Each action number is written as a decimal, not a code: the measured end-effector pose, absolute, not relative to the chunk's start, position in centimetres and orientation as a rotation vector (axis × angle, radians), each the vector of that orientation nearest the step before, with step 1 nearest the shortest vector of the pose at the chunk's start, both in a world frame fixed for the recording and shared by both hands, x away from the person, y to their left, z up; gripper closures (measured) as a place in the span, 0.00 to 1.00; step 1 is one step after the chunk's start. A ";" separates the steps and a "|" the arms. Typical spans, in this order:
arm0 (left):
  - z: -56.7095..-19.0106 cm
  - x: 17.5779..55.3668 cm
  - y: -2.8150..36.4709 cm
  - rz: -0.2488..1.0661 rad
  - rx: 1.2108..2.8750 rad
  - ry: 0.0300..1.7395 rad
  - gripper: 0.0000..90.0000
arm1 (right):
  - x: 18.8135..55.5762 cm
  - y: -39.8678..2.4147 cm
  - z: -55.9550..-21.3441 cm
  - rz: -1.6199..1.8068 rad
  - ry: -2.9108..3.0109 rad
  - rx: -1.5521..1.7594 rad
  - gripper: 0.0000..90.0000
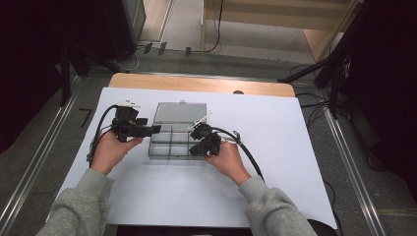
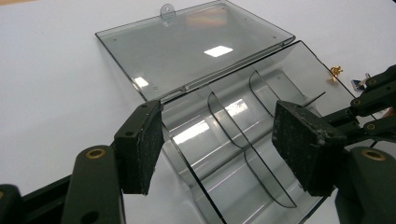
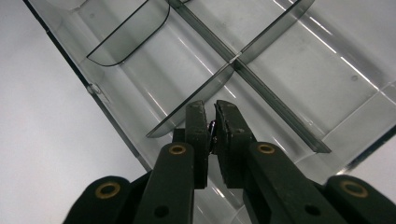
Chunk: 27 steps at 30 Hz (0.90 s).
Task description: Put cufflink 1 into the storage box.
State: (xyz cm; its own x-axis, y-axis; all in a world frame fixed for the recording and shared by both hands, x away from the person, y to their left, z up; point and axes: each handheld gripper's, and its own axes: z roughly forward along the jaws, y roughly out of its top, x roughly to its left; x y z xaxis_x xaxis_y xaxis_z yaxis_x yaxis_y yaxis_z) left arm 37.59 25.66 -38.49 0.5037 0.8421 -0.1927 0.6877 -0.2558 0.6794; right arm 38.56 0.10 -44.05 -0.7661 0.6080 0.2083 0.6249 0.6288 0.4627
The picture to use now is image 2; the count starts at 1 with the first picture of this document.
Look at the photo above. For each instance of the smoky clear plastic compartment box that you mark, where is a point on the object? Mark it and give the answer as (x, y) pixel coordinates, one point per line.
(186, 46)

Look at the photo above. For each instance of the small gold ornament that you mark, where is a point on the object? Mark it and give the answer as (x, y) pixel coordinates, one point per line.
(336, 72)

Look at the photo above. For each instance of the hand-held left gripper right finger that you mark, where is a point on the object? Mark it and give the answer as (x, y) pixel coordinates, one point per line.
(308, 146)

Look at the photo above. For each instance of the small silver blue ornament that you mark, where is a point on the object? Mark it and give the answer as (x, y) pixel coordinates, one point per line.
(359, 84)

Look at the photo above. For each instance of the wooden table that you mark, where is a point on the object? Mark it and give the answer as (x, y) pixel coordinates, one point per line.
(12, 1)

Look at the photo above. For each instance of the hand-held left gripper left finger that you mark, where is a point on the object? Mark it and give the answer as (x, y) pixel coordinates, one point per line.
(140, 149)

